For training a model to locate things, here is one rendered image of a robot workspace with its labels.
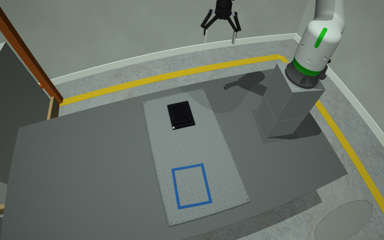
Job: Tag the blue tape outline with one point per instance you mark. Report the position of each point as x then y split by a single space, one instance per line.
176 189

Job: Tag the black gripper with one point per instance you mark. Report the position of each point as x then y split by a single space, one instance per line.
222 11

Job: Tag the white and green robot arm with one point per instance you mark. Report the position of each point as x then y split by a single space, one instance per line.
318 43

